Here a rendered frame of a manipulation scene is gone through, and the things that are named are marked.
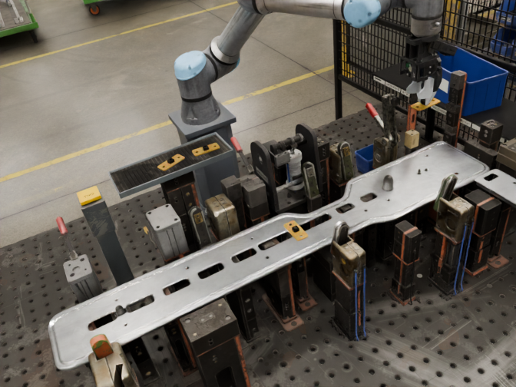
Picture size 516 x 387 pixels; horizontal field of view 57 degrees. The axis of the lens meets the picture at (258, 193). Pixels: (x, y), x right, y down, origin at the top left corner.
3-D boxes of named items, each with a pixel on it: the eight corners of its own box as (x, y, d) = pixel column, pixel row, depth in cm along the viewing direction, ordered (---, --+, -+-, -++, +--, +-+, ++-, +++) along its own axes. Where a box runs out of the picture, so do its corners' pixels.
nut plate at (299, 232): (309, 236, 137) (309, 233, 137) (297, 241, 136) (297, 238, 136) (293, 220, 144) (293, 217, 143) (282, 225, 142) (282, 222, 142)
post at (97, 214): (124, 309, 164) (80, 210, 137) (119, 295, 169) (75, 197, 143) (146, 299, 166) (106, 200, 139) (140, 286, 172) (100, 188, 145)
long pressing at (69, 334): (60, 385, 110) (57, 382, 109) (46, 319, 127) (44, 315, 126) (495, 170, 152) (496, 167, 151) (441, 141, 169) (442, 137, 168)
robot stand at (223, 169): (188, 193, 212) (167, 114, 188) (230, 177, 218) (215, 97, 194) (206, 219, 197) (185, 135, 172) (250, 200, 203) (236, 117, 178)
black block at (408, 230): (405, 312, 149) (411, 245, 131) (382, 290, 157) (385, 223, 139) (424, 301, 151) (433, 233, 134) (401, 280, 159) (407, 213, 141)
